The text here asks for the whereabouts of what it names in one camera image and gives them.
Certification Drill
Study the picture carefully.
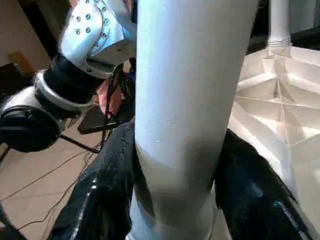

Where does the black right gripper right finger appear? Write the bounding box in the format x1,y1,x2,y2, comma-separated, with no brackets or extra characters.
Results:
214,128,317,240

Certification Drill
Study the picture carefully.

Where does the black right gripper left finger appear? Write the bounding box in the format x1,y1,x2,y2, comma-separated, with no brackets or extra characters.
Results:
46,120,140,240

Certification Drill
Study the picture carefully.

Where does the pinkish blurred object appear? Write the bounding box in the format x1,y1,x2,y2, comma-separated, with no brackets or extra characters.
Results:
97,76,125,120

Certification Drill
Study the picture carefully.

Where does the black floor cable bundle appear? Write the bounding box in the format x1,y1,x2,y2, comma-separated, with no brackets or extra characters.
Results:
0,145,101,236

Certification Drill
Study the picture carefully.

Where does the black stand frame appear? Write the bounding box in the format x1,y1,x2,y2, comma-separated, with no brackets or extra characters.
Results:
60,65,137,154

